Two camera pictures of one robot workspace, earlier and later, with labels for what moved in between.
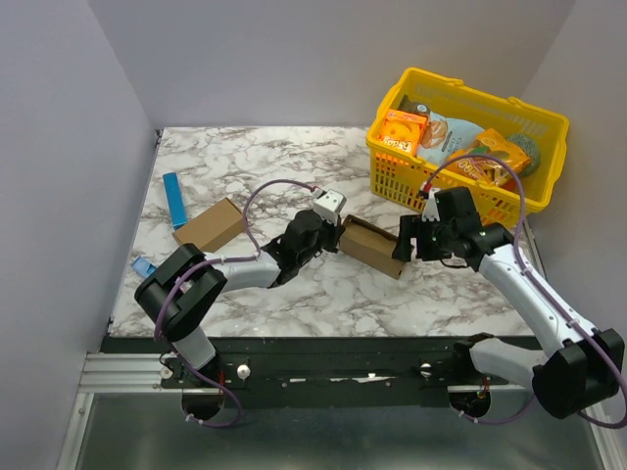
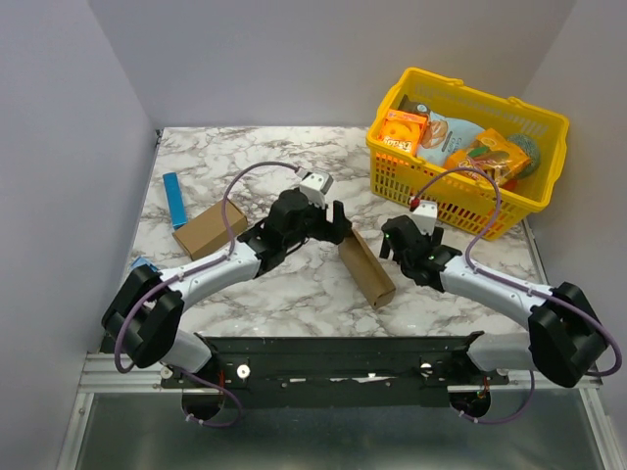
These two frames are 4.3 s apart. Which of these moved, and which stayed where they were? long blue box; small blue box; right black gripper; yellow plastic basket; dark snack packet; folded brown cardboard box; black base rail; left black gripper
Moved: left black gripper; right black gripper
Stayed: black base rail; folded brown cardboard box; dark snack packet; small blue box; yellow plastic basket; long blue box
